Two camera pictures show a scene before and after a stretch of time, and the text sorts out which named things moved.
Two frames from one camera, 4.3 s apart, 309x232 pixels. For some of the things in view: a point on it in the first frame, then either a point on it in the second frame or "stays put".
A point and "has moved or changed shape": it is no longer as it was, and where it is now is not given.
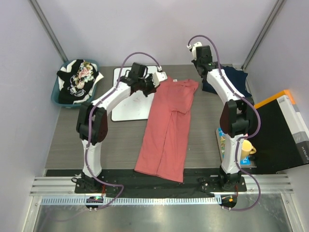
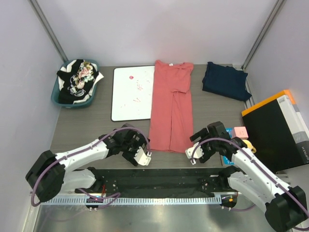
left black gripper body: (147, 86) -> (130, 148)
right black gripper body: (196, 64) -> (209, 148)
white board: (136, 106) stays put
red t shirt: (161, 151) has moved or changed shape
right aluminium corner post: (277, 8) stays put
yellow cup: (247, 149) stays put
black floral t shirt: (78, 79) stays put
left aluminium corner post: (35, 5) stays put
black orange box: (282, 142) stays put
